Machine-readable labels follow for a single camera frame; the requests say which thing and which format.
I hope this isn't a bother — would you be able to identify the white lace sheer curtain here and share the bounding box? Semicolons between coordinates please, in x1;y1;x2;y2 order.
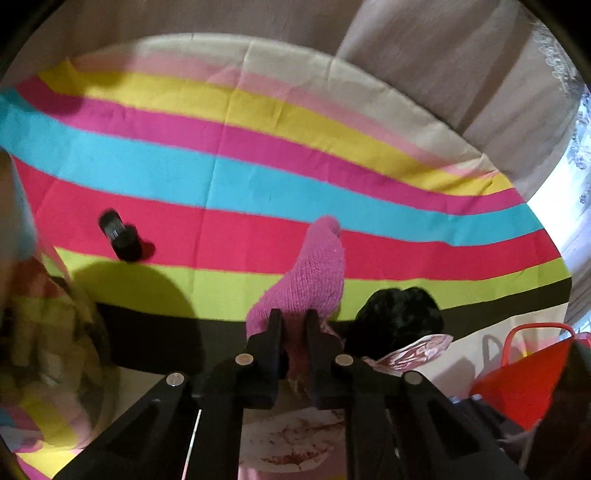
526;83;591;241

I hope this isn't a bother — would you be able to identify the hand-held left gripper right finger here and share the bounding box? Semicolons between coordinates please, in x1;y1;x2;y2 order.
305;309;529;480

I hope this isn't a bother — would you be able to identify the beige pink curtain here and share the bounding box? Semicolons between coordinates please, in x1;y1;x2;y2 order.
0;0;583;204

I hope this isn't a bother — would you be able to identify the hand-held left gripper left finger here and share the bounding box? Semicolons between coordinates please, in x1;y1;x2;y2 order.
60;309;284;480

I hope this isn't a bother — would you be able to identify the small black cylinder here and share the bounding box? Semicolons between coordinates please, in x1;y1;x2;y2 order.
98;209;144;263

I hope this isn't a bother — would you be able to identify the pink shiny wrapper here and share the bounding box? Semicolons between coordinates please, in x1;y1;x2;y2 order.
362;333;454;379

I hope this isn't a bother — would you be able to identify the pink knitted sock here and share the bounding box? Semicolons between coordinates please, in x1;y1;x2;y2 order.
246;215;347;370

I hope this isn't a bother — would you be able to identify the glass jar with metal lid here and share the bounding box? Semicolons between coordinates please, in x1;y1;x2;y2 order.
0;148;116;462

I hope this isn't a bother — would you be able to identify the black fluffy cloth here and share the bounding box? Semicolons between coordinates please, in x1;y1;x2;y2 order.
344;286;444;361

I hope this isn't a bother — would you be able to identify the multicolour striped tablecloth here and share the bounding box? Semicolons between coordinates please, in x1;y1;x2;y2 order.
0;32;573;480

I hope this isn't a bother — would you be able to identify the white cloth with red stains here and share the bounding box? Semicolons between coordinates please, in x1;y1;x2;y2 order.
240;408;347;474

